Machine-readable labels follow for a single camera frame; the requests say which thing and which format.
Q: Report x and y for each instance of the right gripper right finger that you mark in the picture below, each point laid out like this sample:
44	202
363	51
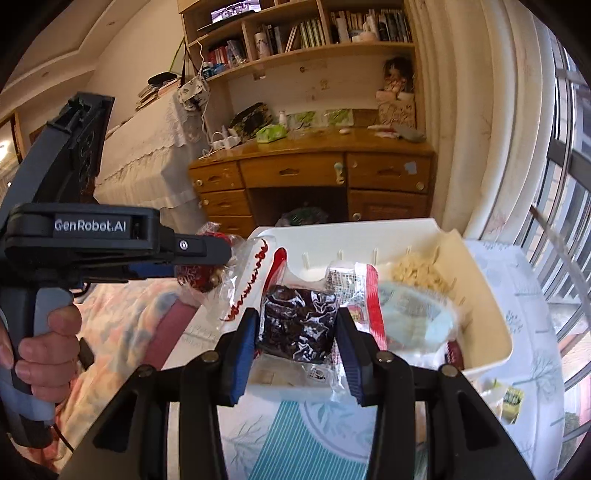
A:
356	348

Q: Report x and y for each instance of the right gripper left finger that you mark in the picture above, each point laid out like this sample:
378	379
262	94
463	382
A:
240	349

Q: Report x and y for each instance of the green pineapple cake packet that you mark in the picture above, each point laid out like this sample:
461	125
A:
505	401

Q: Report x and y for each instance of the wooden bookshelf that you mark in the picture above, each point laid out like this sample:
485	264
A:
299	56

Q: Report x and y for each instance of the green tissue pack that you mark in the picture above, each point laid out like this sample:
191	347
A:
271	133

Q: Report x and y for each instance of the lace-covered furniture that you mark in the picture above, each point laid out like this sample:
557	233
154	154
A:
145	163

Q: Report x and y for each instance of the white tree-print tablecloth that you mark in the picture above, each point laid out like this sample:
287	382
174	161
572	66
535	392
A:
288	440

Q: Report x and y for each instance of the light blue clear snack bag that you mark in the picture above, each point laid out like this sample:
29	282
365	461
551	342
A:
416	319

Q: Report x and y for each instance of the white curtain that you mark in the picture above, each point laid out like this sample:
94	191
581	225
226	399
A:
487	94

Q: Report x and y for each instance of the yellow puffed snack bag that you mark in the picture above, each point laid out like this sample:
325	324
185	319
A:
417	271

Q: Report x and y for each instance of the floral blanket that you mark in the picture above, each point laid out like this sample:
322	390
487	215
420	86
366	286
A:
125	326

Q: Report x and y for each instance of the white red-edged snack bag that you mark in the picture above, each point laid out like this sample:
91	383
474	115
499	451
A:
356	285

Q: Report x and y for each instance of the wooden desk with drawers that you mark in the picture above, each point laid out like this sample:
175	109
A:
357	176

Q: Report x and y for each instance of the dark raisin packet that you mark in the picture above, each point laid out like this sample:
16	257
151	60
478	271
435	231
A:
297	324

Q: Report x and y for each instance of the dark red chocolate packet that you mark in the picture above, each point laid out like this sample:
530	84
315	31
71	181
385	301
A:
454	355

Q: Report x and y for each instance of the left hand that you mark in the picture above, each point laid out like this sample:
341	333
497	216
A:
47	362

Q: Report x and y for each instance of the white plastic storage bin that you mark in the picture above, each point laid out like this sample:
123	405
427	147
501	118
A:
303	255

